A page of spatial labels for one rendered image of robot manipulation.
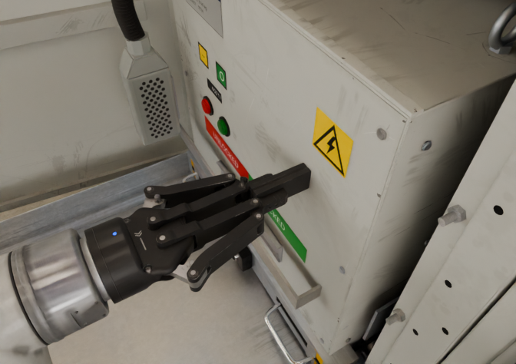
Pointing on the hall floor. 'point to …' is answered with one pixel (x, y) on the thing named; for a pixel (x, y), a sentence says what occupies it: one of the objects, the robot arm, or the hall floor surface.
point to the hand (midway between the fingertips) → (280, 186)
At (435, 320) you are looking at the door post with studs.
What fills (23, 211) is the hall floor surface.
